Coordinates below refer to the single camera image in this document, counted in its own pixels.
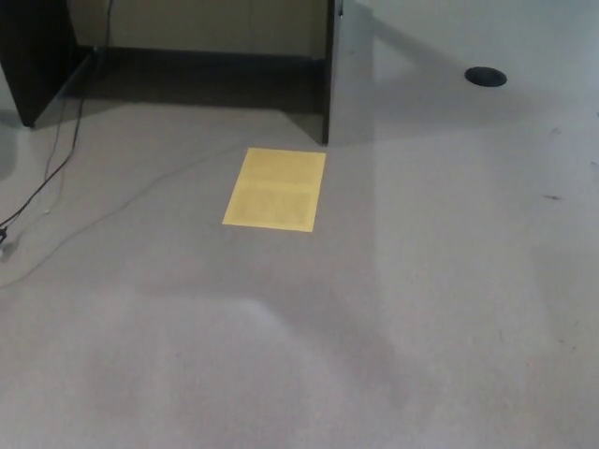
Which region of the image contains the yellow paper sheet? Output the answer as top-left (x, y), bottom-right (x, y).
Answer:
top-left (221, 147), bottom-right (328, 232)

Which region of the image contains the black round floor cover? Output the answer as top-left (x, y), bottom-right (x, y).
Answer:
top-left (464, 66), bottom-right (508, 87)

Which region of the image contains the dark wooden desk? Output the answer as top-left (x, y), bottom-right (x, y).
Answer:
top-left (0, 0), bottom-right (346, 147)

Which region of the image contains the grey cable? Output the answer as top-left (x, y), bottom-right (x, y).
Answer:
top-left (0, 145), bottom-right (249, 290)

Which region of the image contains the thick black cable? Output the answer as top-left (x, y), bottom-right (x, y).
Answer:
top-left (0, 0), bottom-right (116, 227)

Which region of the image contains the thin black cable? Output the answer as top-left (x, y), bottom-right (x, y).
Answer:
top-left (40, 46), bottom-right (100, 214)

